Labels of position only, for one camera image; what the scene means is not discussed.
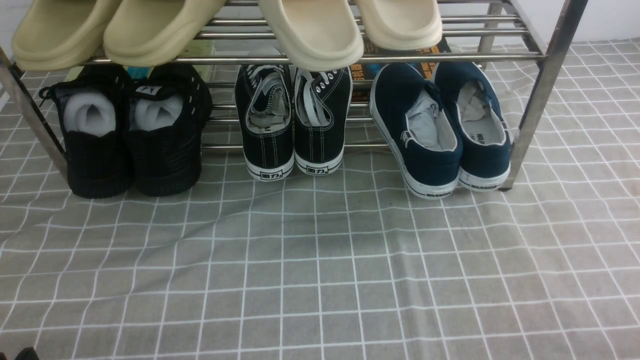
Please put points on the right black knit sneaker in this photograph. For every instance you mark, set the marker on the right black knit sneaker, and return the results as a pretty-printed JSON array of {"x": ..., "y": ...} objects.
[{"x": 168, "y": 112}]

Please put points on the black canvas sneaker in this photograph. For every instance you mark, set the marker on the black canvas sneaker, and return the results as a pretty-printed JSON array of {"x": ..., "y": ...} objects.
[
  {"x": 321, "y": 103},
  {"x": 262, "y": 95}
]

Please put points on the black knit sneaker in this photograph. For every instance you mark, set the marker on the black knit sneaker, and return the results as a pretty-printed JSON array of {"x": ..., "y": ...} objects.
[
  {"x": 92, "y": 110},
  {"x": 168, "y": 112}
]

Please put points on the cream slipper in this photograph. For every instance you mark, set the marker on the cream slipper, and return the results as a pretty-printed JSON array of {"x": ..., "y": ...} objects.
[
  {"x": 316, "y": 35},
  {"x": 401, "y": 25}
]

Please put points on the green book under rack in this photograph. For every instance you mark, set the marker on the green book under rack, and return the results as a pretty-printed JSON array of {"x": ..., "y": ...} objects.
[{"x": 200, "y": 48}]

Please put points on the beige slipper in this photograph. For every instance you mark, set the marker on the beige slipper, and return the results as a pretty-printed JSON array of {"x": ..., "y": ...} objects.
[
  {"x": 61, "y": 34},
  {"x": 147, "y": 33}
]

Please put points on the far left beige slipper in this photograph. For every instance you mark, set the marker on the far left beige slipper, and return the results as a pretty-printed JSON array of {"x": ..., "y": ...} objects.
[{"x": 61, "y": 34}]

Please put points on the metal shoe rack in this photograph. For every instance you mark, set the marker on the metal shoe rack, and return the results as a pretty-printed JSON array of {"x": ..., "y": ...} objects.
[{"x": 549, "y": 64}]

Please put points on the navy slip-on shoe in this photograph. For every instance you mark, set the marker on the navy slip-on shoe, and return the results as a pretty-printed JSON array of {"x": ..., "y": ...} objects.
[
  {"x": 409, "y": 113},
  {"x": 472, "y": 106}
]

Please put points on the grey checked floor cloth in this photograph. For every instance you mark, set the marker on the grey checked floor cloth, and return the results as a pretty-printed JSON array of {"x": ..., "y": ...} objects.
[{"x": 345, "y": 267}]

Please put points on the left black canvas sneaker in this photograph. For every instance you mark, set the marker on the left black canvas sneaker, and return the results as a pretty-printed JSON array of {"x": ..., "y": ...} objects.
[{"x": 262, "y": 95}]

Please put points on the right black canvas sneaker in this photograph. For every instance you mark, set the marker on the right black canvas sneaker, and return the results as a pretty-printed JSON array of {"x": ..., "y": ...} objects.
[{"x": 321, "y": 103}]

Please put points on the far right cream slipper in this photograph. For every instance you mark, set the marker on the far right cream slipper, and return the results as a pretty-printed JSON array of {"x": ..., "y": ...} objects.
[{"x": 401, "y": 25}]

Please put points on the left black knit sneaker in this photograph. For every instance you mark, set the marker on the left black knit sneaker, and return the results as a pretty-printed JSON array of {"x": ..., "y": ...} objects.
[{"x": 92, "y": 110}]

